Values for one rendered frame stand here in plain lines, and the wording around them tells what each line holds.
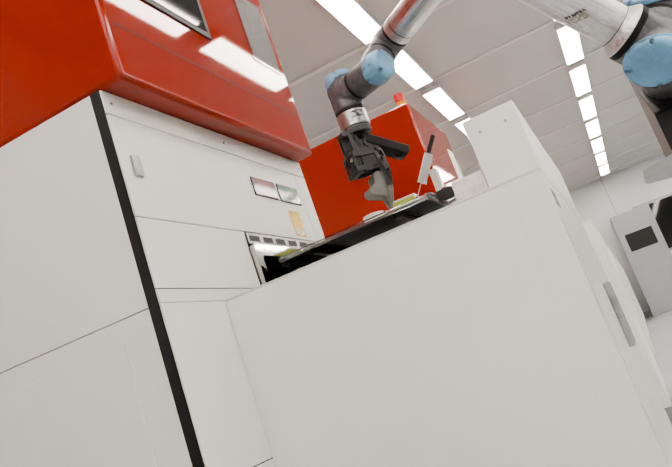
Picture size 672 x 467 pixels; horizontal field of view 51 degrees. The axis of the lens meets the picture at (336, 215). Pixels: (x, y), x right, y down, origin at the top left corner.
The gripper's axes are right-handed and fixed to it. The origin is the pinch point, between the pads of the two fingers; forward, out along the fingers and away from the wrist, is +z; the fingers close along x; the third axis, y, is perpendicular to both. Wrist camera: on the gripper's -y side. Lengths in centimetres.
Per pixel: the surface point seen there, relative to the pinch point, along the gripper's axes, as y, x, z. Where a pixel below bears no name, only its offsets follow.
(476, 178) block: -4.4, 30.3, 6.9
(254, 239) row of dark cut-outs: 35.5, 1.5, 0.9
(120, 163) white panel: 62, 30, -11
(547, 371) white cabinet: 10, 50, 45
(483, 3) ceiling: -233, -222, -179
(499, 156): 2.1, 49.0, 8.9
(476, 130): 3.6, 47.7, 2.9
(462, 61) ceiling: -262, -308, -178
